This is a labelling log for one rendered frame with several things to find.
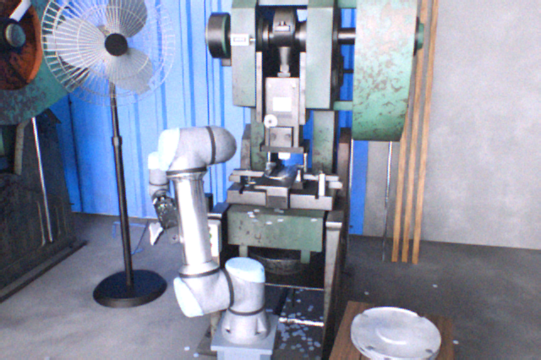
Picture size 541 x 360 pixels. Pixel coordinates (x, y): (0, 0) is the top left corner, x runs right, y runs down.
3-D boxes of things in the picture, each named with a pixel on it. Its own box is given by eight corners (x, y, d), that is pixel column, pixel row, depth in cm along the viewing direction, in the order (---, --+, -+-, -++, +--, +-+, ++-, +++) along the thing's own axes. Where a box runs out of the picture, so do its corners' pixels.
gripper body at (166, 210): (155, 212, 155) (149, 196, 165) (161, 233, 159) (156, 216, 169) (177, 204, 157) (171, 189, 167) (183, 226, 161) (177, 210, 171)
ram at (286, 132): (297, 150, 193) (299, 74, 184) (261, 147, 196) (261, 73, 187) (303, 140, 209) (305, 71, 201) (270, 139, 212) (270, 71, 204)
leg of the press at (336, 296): (347, 374, 196) (359, 162, 170) (319, 370, 198) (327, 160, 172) (354, 271, 282) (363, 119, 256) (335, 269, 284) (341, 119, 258)
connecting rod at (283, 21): (296, 96, 189) (297, 4, 180) (265, 95, 192) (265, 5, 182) (303, 90, 209) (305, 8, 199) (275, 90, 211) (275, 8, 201)
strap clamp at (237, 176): (264, 183, 211) (264, 160, 208) (227, 181, 214) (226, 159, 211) (267, 180, 216) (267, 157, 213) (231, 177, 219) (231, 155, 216)
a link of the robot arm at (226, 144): (247, 118, 140) (201, 150, 184) (211, 121, 135) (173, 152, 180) (254, 157, 139) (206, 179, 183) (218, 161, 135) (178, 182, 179)
